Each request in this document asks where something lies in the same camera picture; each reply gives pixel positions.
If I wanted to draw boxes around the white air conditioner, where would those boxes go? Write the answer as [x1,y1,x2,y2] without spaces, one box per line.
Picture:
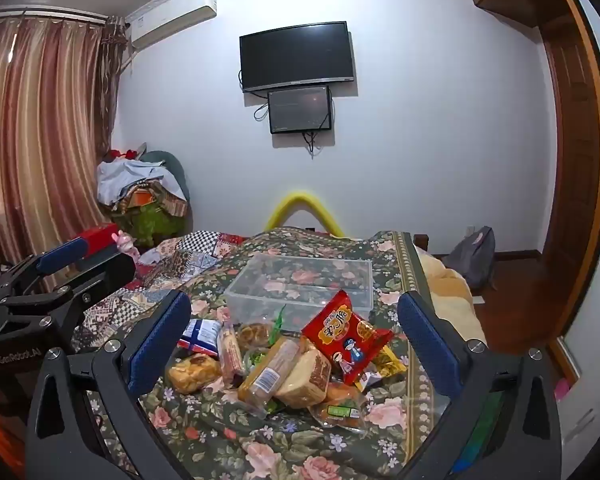
[127,0,219,54]

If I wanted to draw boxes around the striped pink curtain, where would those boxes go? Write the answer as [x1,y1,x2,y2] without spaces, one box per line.
[0,16,126,281]

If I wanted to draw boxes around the patchwork quilt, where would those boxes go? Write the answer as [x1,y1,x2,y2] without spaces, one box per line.
[75,230,246,356]

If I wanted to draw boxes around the wooden door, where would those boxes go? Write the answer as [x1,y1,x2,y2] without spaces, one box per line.
[539,5,600,353]

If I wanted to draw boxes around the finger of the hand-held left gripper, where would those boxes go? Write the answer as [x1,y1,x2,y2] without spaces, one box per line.
[2,252,137,323]
[0,236,90,303]

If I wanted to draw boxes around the green label bread packet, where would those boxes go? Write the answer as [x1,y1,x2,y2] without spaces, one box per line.
[310,382,369,434]

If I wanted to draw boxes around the green chair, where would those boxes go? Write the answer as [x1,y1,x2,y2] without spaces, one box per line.
[140,150,192,211]

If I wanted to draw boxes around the pink toy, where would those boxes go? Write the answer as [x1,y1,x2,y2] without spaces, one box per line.
[114,230,140,258]

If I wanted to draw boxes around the yellow foam tube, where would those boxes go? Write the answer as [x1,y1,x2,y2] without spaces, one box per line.
[265,191,346,238]

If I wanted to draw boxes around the green fuzzy cloth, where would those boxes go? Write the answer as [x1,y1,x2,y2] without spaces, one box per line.
[115,200,188,248]

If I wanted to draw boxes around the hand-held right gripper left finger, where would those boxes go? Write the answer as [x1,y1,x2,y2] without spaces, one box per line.
[25,289,193,480]

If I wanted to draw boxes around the yellow blanket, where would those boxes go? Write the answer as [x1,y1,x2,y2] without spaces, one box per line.
[419,252,489,347]

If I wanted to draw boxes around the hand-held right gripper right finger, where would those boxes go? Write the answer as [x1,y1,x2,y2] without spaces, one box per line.
[396,290,563,480]

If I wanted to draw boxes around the grey backpack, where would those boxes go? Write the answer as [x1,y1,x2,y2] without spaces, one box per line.
[445,226,497,291]

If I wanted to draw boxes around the clear plastic container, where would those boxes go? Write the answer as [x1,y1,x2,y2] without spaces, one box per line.
[224,252,374,334]

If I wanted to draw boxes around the long bread packet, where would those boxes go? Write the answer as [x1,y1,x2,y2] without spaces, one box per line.
[237,336,302,409]

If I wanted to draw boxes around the green edged bun packet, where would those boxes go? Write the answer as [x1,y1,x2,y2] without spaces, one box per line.
[236,305,287,349]

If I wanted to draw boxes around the small black wall monitor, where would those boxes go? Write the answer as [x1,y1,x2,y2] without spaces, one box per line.
[267,85,332,135]

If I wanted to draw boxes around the red snack bag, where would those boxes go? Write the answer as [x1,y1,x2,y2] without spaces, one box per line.
[301,290,394,386]

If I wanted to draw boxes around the yellow snack packet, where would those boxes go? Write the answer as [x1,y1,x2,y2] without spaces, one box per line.
[355,345,409,392]

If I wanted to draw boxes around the green snack packet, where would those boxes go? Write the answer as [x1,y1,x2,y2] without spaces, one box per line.
[242,347,269,372]

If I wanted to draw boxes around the black wall television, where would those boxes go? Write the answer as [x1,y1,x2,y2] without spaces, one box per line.
[239,21,356,93]

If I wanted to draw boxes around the patterned cloth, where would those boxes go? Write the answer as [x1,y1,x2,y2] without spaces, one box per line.
[117,185,188,218]

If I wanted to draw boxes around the red box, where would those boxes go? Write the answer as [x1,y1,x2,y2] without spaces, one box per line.
[77,224,121,252]

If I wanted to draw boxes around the almond bread packet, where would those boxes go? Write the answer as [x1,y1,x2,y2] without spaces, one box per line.
[166,352,224,395]

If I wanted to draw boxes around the blue white snack bag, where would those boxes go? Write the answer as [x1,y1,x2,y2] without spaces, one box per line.
[177,317,224,356]

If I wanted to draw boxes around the sliced cake packet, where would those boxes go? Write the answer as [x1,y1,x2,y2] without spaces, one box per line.
[272,347,333,409]

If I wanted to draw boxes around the rice cracker packet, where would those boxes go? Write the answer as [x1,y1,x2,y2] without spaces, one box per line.
[217,320,247,387]

